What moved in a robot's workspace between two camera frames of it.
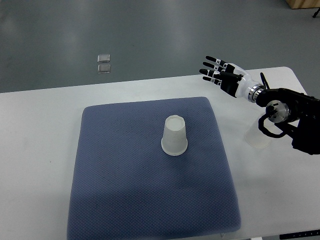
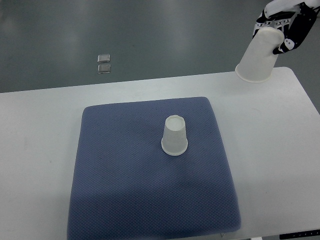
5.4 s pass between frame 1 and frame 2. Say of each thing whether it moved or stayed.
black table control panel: stayed
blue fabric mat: stayed
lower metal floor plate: stayed
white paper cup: moved
